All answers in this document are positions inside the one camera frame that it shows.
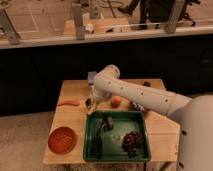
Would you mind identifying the white items in bowl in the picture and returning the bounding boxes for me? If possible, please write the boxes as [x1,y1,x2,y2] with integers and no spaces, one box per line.
[133,103,145,111]

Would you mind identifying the orange carrot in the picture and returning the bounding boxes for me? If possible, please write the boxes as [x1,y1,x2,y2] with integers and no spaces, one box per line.
[57,100,80,106]

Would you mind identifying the yellow banana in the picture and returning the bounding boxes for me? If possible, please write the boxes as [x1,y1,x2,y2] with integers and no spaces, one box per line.
[88,101,97,115]

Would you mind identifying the black brush tool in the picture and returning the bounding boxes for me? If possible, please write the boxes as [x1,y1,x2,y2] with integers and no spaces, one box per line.
[96,115,113,159]

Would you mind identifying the dark grape bunch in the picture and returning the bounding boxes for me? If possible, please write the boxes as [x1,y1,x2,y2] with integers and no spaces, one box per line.
[122,131,144,157]

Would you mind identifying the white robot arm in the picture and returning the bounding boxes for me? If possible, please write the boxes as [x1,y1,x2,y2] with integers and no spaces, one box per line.
[88,65,213,171]

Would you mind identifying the small metal cup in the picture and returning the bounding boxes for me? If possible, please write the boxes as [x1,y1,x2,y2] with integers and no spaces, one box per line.
[85,98,92,110]

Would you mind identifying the orange fruit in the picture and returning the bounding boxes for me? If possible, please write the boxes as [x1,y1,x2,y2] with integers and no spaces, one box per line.
[111,96,122,107]

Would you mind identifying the purple bowl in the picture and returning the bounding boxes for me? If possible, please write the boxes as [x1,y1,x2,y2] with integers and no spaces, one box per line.
[131,102,148,112]

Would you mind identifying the wooden table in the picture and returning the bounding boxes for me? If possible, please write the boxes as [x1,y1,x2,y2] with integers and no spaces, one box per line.
[43,80,179,164]

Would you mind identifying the green plastic tray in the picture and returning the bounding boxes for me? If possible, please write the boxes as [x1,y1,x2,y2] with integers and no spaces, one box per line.
[83,111,151,162]

